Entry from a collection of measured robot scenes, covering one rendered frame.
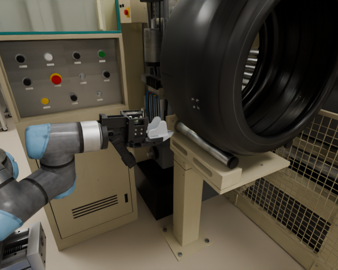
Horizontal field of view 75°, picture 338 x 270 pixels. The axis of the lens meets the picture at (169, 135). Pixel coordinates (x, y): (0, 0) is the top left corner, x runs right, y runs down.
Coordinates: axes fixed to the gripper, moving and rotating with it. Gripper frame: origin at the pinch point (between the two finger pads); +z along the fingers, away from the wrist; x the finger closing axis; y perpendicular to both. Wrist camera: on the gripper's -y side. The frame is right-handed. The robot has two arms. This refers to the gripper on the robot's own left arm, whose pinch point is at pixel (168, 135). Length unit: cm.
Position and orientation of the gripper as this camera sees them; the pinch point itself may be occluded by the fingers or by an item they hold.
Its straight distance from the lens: 64.7
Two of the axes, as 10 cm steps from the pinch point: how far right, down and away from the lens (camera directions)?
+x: -4.8, -3.9, 7.9
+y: 1.1, -9.1, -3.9
